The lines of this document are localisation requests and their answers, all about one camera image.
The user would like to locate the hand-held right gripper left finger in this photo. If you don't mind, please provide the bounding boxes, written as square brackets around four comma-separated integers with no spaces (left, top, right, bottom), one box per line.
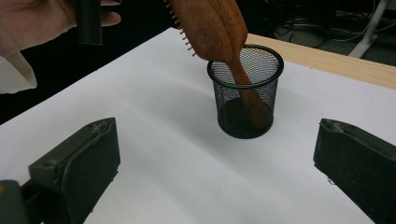
[28,117,121,224]

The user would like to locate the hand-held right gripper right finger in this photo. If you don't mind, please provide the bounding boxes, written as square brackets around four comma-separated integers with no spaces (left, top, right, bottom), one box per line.
[313,118,396,224]

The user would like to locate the black mesh cup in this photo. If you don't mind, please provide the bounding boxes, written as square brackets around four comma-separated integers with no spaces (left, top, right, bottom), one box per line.
[206,44,285,140]

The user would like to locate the white table sheet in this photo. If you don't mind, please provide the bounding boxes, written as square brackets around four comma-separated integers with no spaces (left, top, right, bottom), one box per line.
[0,27,396,224]

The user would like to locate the white-legged desk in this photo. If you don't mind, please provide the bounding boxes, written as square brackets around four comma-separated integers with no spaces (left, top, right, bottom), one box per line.
[347,0,391,60]

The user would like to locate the black floor cables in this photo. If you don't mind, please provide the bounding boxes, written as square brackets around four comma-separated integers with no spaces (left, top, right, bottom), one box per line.
[274,8,396,49]

